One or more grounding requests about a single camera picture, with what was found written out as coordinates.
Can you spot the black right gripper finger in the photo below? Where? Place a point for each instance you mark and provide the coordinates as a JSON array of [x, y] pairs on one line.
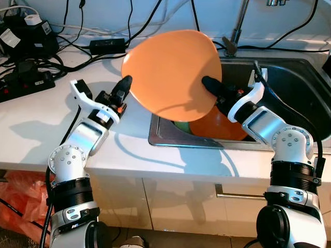
[[213, 86]]

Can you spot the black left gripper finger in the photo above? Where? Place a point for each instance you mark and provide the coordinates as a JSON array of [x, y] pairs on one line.
[[125, 88]]

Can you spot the orange plastic bowl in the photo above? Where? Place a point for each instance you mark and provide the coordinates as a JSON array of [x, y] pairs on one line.
[[212, 129]]

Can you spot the orange plastic plate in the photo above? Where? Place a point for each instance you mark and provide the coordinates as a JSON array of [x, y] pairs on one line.
[[165, 72]]

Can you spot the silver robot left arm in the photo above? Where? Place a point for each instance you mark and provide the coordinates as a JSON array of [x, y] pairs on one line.
[[67, 160]]

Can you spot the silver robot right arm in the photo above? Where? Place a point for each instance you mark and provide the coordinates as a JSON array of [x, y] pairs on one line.
[[289, 150]]

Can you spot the white kitchen cabinet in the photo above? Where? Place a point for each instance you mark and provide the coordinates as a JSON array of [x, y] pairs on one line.
[[181, 201]]

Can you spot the metal sink faucet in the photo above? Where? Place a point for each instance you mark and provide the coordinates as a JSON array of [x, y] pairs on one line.
[[230, 47]]

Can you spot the black power adapter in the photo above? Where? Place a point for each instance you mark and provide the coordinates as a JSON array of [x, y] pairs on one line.
[[107, 45]]

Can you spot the green plastic plate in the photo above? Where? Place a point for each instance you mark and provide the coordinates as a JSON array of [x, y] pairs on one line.
[[182, 126]]

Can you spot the stainless steel sink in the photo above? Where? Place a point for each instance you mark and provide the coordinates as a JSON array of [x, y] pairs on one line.
[[295, 82]]

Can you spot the black power strip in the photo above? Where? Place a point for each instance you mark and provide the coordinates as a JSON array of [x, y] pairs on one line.
[[26, 88]]

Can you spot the black charger box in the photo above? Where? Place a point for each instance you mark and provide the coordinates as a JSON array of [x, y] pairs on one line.
[[28, 44]]

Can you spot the white plug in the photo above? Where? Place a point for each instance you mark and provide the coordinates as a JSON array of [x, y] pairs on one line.
[[32, 20]]

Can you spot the orange plastic bag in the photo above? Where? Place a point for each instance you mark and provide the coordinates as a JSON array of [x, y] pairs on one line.
[[20, 206]]

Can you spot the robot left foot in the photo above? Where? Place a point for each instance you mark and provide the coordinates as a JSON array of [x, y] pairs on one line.
[[135, 243]]

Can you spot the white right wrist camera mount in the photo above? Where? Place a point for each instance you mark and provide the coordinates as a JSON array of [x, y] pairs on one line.
[[248, 101]]

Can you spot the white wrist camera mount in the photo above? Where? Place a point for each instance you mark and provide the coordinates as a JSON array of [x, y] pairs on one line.
[[83, 95], [248, 101]]

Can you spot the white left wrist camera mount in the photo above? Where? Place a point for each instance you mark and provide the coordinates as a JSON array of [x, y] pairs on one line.
[[83, 95]]

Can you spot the chrome wall valve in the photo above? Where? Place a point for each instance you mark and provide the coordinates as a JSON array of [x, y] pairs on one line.
[[275, 2]]

